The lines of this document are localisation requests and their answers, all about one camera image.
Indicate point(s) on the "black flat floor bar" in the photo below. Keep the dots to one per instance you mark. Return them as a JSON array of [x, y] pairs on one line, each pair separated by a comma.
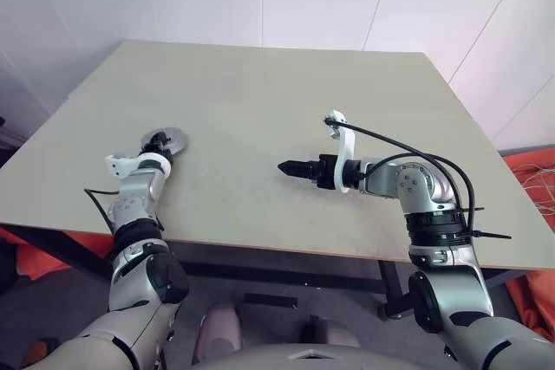
[[269, 300]]

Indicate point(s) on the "orange cloth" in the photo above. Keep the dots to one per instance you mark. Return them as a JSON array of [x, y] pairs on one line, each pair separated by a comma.
[[533, 162], [39, 257], [535, 305]]

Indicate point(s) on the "silver cast motor lid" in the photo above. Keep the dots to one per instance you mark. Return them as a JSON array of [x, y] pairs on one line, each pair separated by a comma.
[[178, 136]]

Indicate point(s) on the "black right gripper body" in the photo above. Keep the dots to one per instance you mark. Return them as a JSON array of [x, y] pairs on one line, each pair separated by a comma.
[[325, 170]]

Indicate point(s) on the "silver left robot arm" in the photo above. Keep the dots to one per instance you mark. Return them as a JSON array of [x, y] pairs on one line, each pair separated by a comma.
[[139, 274]]

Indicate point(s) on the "black zip tie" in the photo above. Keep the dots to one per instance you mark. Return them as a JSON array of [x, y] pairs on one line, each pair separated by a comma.
[[494, 235], [470, 210]]

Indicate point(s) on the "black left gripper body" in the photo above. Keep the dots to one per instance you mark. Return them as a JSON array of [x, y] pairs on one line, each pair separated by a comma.
[[157, 149]]

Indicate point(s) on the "grey robot torso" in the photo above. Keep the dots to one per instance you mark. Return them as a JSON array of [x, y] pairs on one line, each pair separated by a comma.
[[312, 359]]

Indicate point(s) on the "black metal table frame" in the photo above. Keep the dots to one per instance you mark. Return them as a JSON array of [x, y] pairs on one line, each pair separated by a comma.
[[282, 272]]

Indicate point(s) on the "silver motor housing copper windings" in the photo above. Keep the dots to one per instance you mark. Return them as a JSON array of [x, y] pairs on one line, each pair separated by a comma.
[[180, 147]]

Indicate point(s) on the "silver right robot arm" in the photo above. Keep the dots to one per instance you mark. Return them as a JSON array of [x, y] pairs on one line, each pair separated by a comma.
[[451, 292]]

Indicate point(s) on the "beige rounded robot foot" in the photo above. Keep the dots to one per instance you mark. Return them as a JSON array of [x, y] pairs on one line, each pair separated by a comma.
[[221, 331], [334, 333]]

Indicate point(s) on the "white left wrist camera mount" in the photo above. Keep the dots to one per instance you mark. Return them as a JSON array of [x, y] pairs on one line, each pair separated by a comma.
[[121, 164]]

